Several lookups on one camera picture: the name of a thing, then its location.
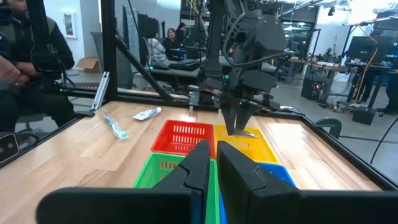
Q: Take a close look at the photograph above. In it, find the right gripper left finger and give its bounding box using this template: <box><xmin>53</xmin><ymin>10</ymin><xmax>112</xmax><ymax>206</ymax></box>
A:
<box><xmin>35</xmin><ymin>139</ymin><xmax>211</xmax><ymax>224</ymax></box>

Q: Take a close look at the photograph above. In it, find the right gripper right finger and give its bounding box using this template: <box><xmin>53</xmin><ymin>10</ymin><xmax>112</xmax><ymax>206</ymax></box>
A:
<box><xmin>216</xmin><ymin>140</ymin><xmax>398</xmax><ymax>224</ymax></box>

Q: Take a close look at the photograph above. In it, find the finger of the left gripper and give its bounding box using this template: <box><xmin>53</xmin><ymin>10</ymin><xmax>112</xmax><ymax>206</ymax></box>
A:
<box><xmin>236</xmin><ymin>104</ymin><xmax>259</xmax><ymax>134</ymax></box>
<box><xmin>222</xmin><ymin>104</ymin><xmax>240</xmax><ymax>135</ymax></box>

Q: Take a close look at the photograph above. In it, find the silver nail clipper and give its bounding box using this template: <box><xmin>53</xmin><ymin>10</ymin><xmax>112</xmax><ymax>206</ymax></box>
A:
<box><xmin>233</xmin><ymin>128</ymin><xmax>259</xmax><ymax>139</ymax></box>

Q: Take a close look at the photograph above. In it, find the white purple toothpaste tube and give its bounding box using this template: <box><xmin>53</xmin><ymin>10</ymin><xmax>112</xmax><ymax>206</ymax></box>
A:
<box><xmin>132</xmin><ymin>106</ymin><xmax>163</xmax><ymax>121</ymax></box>

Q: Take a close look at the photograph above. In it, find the green toothbrush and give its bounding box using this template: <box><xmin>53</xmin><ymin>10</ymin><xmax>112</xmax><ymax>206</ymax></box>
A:
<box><xmin>101</xmin><ymin>111</ymin><xmax>131</xmax><ymax>141</ymax></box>

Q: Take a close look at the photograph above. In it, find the blue plastic basket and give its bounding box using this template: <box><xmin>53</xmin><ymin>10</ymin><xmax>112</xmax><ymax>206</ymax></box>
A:
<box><xmin>218</xmin><ymin>162</ymin><xmax>297</xmax><ymax>224</ymax></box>

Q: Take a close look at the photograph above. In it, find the yellow plastic basket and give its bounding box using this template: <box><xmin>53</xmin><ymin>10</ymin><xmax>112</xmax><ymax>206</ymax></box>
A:
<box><xmin>213</xmin><ymin>123</ymin><xmax>281</xmax><ymax>165</ymax></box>

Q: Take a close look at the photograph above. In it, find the green plastic basket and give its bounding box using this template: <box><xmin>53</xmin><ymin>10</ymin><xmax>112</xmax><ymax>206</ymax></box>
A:
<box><xmin>132</xmin><ymin>152</ymin><xmax>220</xmax><ymax>224</ymax></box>

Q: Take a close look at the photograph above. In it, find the red plastic basket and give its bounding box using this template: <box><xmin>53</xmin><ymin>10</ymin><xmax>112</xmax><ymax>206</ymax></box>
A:
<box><xmin>150</xmin><ymin>119</ymin><xmax>216</xmax><ymax>159</ymax></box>

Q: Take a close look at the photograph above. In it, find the black computer tower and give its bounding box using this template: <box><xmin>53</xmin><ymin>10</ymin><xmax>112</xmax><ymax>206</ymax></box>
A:
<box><xmin>300</xmin><ymin>73</ymin><xmax>331</xmax><ymax>101</ymax></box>

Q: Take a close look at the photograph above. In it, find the wooden work desk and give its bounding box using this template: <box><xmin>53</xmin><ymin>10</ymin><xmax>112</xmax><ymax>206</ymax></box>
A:
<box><xmin>287</xmin><ymin>57</ymin><xmax>398</xmax><ymax>75</ymax></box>

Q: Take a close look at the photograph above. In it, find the black keyboard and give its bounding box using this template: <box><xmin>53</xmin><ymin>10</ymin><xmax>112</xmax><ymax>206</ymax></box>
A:
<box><xmin>167</xmin><ymin>59</ymin><xmax>200</xmax><ymax>71</ymax></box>

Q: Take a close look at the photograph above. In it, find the grey office desk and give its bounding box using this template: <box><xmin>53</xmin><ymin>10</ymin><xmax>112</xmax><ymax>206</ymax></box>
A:
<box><xmin>149</xmin><ymin>58</ymin><xmax>218</xmax><ymax>86</ymax></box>

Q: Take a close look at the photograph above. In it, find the black office chair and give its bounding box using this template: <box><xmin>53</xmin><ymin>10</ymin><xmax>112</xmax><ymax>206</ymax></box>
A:
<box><xmin>313</xmin><ymin>117</ymin><xmax>343</xmax><ymax>140</ymax></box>

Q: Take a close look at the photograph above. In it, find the person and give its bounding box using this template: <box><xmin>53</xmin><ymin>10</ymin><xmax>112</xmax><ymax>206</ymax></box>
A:
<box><xmin>0</xmin><ymin>0</ymin><xmax>76</xmax><ymax>133</ymax></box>
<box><xmin>146</xmin><ymin>29</ymin><xmax>168</xmax><ymax>63</ymax></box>
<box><xmin>161</xmin><ymin>27</ymin><xmax>182</xmax><ymax>60</ymax></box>
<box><xmin>175</xmin><ymin>22</ymin><xmax>188</xmax><ymax>44</ymax></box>

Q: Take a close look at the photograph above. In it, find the black computer monitor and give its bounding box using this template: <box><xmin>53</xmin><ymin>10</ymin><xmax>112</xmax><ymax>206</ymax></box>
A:
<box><xmin>346</xmin><ymin>35</ymin><xmax>379</xmax><ymax>65</ymax></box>

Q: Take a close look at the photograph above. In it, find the black box on floor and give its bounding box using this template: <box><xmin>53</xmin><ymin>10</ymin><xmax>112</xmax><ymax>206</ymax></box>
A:
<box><xmin>352</xmin><ymin>107</ymin><xmax>377</xmax><ymax>126</ymax></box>

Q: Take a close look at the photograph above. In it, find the grey partition panel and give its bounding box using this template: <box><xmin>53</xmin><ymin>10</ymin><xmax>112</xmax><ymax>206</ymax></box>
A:
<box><xmin>90</xmin><ymin>30</ymin><xmax>135</xmax><ymax>90</ymax></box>

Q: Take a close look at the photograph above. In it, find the silver aluminium bar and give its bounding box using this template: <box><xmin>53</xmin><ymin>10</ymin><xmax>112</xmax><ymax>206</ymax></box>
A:
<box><xmin>91</xmin><ymin>71</ymin><xmax>111</xmax><ymax>111</ymax></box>

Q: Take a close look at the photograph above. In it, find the cardboard box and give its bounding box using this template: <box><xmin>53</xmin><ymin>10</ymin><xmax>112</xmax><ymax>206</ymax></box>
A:
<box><xmin>76</xmin><ymin>57</ymin><xmax>103</xmax><ymax>74</ymax></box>

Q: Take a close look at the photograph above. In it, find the person's hand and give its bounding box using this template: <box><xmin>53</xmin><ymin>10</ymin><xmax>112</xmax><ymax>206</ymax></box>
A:
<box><xmin>0</xmin><ymin>55</ymin><xmax>32</xmax><ymax>85</ymax></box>

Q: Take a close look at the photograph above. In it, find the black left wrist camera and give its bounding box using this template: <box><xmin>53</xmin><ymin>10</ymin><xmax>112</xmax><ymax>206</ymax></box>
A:
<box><xmin>245</xmin><ymin>14</ymin><xmax>289</xmax><ymax>54</ymax></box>

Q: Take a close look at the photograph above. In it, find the thin black cable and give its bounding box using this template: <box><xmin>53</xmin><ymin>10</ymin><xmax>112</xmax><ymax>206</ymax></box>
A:
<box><xmin>369</xmin><ymin>117</ymin><xmax>398</xmax><ymax>165</ymax></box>

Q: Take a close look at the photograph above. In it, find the black aluminium table frame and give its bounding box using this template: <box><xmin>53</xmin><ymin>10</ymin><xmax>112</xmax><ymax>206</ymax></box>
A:
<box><xmin>0</xmin><ymin>0</ymin><xmax>398</xmax><ymax>191</ymax></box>

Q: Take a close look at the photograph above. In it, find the black table-level camera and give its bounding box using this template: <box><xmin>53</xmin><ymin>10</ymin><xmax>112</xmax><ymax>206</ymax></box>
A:
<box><xmin>0</xmin><ymin>132</ymin><xmax>20</xmax><ymax>165</ymax></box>

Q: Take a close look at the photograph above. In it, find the black upright post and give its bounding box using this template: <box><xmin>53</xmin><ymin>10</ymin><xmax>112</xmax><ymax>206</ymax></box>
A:
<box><xmin>25</xmin><ymin>0</ymin><xmax>60</xmax><ymax>75</ymax></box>

